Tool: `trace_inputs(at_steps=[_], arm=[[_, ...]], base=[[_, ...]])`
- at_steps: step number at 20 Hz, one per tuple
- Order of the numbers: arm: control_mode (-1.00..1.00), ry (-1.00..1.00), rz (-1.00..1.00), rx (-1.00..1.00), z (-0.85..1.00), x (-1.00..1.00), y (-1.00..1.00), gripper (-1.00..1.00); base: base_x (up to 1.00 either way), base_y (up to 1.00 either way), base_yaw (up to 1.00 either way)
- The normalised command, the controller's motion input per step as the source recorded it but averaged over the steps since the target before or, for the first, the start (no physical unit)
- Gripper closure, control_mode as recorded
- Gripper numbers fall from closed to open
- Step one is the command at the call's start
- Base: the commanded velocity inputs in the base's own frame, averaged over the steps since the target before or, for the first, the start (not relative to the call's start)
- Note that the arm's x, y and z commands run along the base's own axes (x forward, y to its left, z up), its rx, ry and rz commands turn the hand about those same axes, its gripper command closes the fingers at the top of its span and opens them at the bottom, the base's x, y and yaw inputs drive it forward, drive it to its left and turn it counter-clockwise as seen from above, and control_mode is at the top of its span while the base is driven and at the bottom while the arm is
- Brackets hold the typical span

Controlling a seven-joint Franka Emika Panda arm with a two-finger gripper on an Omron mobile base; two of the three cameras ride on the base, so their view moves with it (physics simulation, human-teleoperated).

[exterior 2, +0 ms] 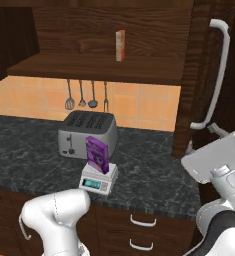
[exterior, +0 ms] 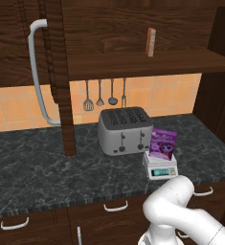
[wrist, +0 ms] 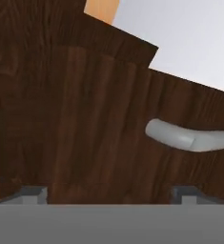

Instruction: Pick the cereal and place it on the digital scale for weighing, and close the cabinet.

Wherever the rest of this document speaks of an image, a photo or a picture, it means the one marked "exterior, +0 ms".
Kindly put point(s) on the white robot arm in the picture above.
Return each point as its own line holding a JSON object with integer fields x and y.
{"x": 171, "y": 207}

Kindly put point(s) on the purple cereal box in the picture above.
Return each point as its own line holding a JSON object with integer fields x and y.
{"x": 162, "y": 145}

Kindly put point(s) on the white digital scale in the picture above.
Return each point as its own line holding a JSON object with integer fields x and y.
{"x": 160, "y": 169}

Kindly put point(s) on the dark wood open cabinet door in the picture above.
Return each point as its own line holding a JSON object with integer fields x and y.
{"x": 61, "y": 63}

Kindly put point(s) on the dark wood tall side cabinet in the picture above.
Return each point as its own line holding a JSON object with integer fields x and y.
{"x": 217, "y": 95}

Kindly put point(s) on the dark wood base cabinet door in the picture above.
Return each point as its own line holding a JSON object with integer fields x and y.
{"x": 110, "y": 233}

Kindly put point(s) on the dark wood closed cabinet door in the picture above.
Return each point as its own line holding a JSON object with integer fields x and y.
{"x": 8, "y": 41}

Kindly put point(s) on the grey four-slot toaster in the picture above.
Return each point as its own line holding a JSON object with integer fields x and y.
{"x": 125, "y": 137}

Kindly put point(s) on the grey ladle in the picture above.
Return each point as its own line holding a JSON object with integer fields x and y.
{"x": 112, "y": 100}

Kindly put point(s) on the small grey hanging spatula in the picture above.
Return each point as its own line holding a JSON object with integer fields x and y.
{"x": 100, "y": 101}

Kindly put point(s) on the grey meat fork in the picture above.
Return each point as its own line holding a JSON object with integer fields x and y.
{"x": 123, "y": 95}

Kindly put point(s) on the grey slotted spatula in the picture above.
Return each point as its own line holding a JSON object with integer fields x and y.
{"x": 88, "y": 104}

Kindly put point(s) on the red and white box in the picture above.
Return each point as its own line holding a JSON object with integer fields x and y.
{"x": 150, "y": 41}

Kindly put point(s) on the dark wood drawer front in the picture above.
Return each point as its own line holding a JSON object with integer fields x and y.
{"x": 37, "y": 231}
{"x": 91, "y": 212}
{"x": 220, "y": 194}

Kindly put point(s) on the dark wood open wall cabinet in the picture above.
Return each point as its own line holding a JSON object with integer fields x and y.
{"x": 133, "y": 63}

